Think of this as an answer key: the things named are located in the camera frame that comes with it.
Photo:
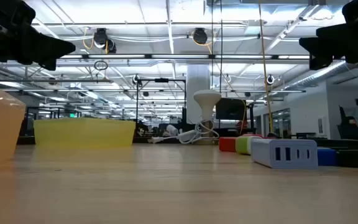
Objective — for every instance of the black table frame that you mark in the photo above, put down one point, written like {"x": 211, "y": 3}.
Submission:
{"x": 353, "y": 143}

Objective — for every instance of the white cylinder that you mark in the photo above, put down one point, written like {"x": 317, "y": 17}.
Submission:
{"x": 172, "y": 129}

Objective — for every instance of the overhead light bar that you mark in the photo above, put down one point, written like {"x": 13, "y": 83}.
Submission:
{"x": 179, "y": 56}

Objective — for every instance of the black monitor on stand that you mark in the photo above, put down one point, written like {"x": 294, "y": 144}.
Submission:
{"x": 230, "y": 109}

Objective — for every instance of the green white plug adapter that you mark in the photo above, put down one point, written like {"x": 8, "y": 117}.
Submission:
{"x": 242, "y": 145}

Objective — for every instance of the white building column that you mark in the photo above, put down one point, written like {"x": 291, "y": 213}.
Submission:
{"x": 197, "y": 77}

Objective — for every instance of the red rectangular box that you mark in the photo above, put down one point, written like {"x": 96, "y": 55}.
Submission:
{"x": 227, "y": 144}

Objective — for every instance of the white USB charger hub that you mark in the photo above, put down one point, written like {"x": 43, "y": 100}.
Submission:
{"x": 263, "y": 152}

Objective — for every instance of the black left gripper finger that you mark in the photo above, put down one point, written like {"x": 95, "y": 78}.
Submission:
{"x": 48, "y": 46}
{"x": 50, "y": 63}

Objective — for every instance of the person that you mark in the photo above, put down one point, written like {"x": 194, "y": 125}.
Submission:
{"x": 351, "y": 129}

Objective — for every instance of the blue box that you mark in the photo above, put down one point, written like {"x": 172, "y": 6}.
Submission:
{"x": 326, "y": 157}

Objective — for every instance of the black metal stand frame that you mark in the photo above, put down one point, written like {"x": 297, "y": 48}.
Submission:
{"x": 137, "y": 102}

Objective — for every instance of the silver ventilation duct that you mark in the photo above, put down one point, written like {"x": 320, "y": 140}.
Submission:
{"x": 322, "y": 73}

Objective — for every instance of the red orange object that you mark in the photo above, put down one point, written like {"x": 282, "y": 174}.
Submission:
{"x": 242, "y": 126}

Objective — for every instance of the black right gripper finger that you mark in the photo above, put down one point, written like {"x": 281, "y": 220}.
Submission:
{"x": 320, "y": 49}
{"x": 332, "y": 32}

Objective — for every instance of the white mushroom table lamp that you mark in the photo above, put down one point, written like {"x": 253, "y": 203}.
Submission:
{"x": 207, "y": 99}

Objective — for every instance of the black case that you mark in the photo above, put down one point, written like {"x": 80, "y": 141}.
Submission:
{"x": 357, "y": 159}

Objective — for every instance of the yellow translucent plastic bin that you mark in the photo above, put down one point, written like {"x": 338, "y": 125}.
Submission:
{"x": 82, "y": 133}

